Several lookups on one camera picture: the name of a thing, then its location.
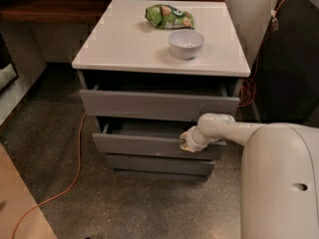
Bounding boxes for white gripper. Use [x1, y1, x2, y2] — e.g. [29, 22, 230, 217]
[179, 126, 211, 151]

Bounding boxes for grey drawer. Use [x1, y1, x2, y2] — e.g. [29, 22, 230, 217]
[106, 154, 214, 175]
[93, 118, 226, 160]
[80, 90, 239, 121]

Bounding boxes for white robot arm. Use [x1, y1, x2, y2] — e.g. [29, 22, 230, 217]
[180, 114, 319, 239]

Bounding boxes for grey drawer cabinet white top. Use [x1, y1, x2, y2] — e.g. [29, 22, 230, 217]
[72, 0, 250, 181]

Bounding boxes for grey bottom drawer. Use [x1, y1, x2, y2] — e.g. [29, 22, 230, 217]
[106, 154, 214, 175]

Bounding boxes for grey top drawer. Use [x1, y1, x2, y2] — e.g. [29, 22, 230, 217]
[80, 90, 239, 121]

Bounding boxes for white ceramic bowl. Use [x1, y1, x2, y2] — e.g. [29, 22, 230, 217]
[167, 30, 205, 60]

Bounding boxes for green snack bag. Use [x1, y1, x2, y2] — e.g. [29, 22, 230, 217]
[145, 4, 194, 30]

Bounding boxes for dark wooden shelf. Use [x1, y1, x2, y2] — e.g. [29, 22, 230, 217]
[0, 0, 224, 25]

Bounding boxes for orange extension cable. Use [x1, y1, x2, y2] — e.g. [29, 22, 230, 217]
[11, 112, 89, 239]

